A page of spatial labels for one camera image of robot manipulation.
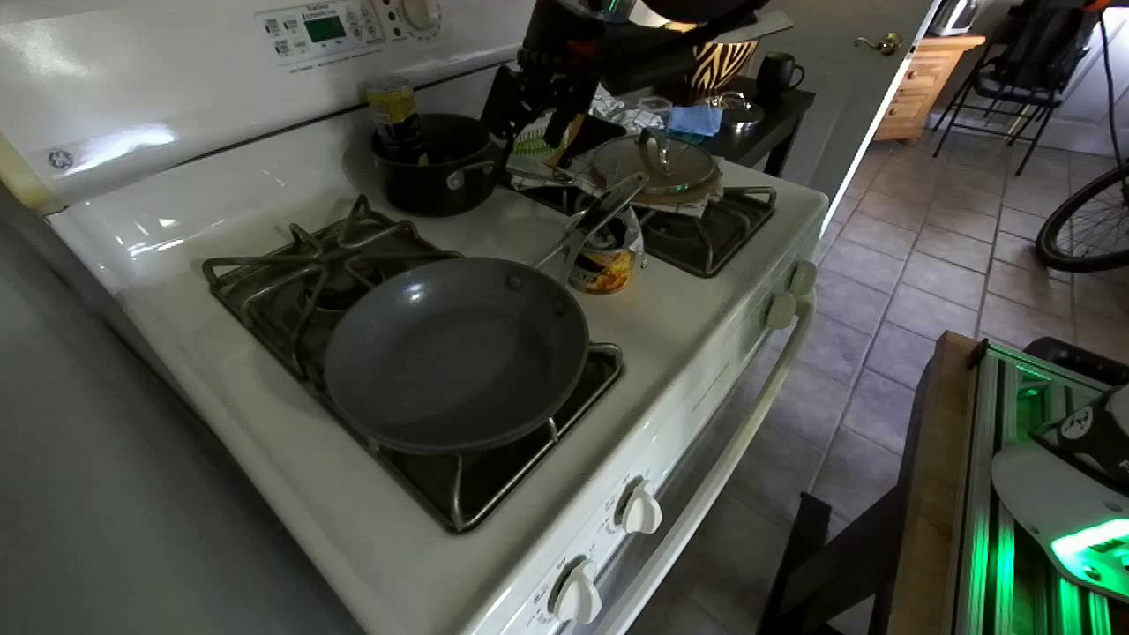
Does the grey door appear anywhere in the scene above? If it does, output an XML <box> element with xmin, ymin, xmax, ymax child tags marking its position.
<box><xmin>763</xmin><ymin>0</ymin><xmax>946</xmax><ymax>234</ymax></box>

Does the striped basket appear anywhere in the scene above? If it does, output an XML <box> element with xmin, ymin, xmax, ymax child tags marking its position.
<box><xmin>686</xmin><ymin>31</ymin><xmax>765</xmax><ymax>95</ymax></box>

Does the black mug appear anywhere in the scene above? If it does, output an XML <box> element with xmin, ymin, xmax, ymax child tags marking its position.
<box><xmin>752</xmin><ymin>49</ymin><xmax>812</xmax><ymax>117</ymax></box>

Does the glass pot lid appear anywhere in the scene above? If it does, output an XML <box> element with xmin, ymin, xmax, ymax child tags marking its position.
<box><xmin>582</xmin><ymin>130</ymin><xmax>725</xmax><ymax>202</ymax></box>

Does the green stove display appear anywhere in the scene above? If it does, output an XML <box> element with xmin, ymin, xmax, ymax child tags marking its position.
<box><xmin>296</xmin><ymin>11</ymin><xmax>355</xmax><ymax>47</ymax></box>

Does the black stove grate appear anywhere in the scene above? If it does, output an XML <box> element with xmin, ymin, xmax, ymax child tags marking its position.
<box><xmin>516</xmin><ymin>172</ymin><xmax>785</xmax><ymax>281</ymax></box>
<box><xmin>197</xmin><ymin>190</ymin><xmax>627</xmax><ymax>540</ymax></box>

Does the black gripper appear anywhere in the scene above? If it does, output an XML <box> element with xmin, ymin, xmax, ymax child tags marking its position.
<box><xmin>477</xmin><ymin>0</ymin><xmax>770</xmax><ymax>162</ymax></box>

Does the grey frying pan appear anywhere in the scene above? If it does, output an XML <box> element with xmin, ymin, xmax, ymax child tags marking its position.
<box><xmin>322</xmin><ymin>172</ymin><xmax>654</xmax><ymax>457</ymax></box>

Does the brass door knob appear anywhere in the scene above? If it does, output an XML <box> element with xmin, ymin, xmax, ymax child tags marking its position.
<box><xmin>850</xmin><ymin>29</ymin><xmax>906</xmax><ymax>64</ymax></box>

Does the white stove knob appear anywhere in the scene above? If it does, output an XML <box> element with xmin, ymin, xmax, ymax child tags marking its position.
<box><xmin>610</xmin><ymin>471</ymin><xmax>669</xmax><ymax>540</ymax></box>
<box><xmin>544</xmin><ymin>555</ymin><xmax>606</xmax><ymax>629</ymax></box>
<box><xmin>785</xmin><ymin>256</ymin><xmax>821</xmax><ymax>297</ymax></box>
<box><xmin>758</xmin><ymin>285</ymin><xmax>805</xmax><ymax>331</ymax></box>

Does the blue sponge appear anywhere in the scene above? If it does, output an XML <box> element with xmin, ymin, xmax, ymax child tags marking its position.
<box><xmin>660</xmin><ymin>101</ymin><xmax>729</xmax><ymax>145</ymax></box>

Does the white oven door handle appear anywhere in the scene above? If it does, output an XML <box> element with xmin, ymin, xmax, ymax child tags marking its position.
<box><xmin>587</xmin><ymin>306</ymin><xmax>821</xmax><ymax>635</ymax></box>

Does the white checkered cloth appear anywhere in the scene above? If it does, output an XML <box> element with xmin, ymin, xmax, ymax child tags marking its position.
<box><xmin>587</xmin><ymin>85</ymin><xmax>674</xmax><ymax>136</ymax></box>

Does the white gas stove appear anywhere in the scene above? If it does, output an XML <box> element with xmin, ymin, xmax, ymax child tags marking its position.
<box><xmin>0</xmin><ymin>0</ymin><xmax>834</xmax><ymax>635</ymax></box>

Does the white stove timer dial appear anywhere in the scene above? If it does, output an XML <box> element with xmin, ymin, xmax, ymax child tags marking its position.
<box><xmin>399</xmin><ymin>0</ymin><xmax>450</xmax><ymax>35</ymax></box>

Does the wooden cart board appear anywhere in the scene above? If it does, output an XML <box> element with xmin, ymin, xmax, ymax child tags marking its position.
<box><xmin>887</xmin><ymin>326</ymin><xmax>990</xmax><ymax>635</ymax></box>

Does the bicycle wheel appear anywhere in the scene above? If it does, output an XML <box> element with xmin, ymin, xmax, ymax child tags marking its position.
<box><xmin>1036</xmin><ymin>157</ymin><xmax>1129</xmax><ymax>274</ymax></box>

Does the wooden cabinet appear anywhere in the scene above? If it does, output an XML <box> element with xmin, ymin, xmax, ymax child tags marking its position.
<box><xmin>877</xmin><ymin>31</ymin><xmax>990</xmax><ymax>149</ymax></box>

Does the black chair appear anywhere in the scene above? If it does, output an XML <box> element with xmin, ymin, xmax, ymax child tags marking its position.
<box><xmin>933</xmin><ymin>0</ymin><xmax>1108</xmax><ymax>178</ymax></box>

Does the aluminium cart frame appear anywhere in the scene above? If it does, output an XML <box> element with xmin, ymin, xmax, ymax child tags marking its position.
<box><xmin>963</xmin><ymin>336</ymin><xmax>1129</xmax><ymax>635</ymax></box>

